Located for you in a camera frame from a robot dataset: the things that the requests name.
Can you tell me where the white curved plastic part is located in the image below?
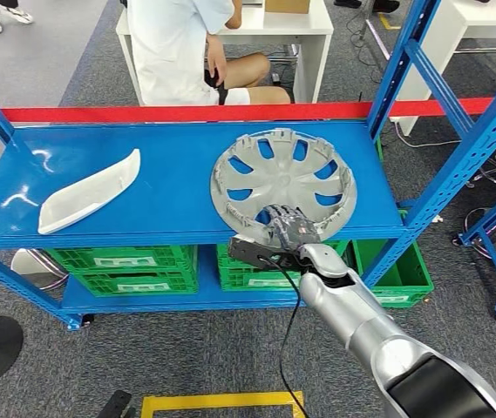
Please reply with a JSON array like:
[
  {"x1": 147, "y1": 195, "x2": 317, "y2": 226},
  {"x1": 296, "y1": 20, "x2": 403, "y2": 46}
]
[{"x1": 37, "y1": 148, "x2": 141, "y2": 236}]

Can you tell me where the red barrier belt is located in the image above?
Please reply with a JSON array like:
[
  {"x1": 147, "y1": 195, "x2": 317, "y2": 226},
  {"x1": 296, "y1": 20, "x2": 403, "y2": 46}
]
[{"x1": 0, "y1": 97, "x2": 495, "y2": 128}]

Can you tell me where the chrome stool base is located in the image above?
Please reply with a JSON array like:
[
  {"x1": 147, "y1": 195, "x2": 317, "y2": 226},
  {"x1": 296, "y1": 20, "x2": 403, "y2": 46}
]
[{"x1": 453, "y1": 206, "x2": 496, "y2": 266}]

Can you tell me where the chrome stanchion post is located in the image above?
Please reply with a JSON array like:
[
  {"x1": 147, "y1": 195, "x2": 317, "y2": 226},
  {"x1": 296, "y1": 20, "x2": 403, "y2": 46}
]
[{"x1": 0, "y1": 172, "x2": 70, "y2": 293}]

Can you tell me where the open-top green plastic crate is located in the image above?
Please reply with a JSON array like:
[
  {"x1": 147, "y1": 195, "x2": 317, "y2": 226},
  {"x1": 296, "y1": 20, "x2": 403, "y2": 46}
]
[{"x1": 348, "y1": 210, "x2": 434, "y2": 310}]

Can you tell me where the silver wheel hubcap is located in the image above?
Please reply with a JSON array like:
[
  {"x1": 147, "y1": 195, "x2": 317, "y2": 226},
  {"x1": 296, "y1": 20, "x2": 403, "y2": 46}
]
[{"x1": 209, "y1": 127, "x2": 358, "y2": 246}]

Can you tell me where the cardboard box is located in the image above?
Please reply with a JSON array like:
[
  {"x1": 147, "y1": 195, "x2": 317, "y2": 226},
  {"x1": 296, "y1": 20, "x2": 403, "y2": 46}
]
[{"x1": 265, "y1": 0, "x2": 311, "y2": 15}]

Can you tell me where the black camera cable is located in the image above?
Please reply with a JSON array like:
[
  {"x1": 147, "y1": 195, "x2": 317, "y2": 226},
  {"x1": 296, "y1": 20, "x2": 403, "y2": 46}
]
[{"x1": 258, "y1": 255, "x2": 311, "y2": 418}]

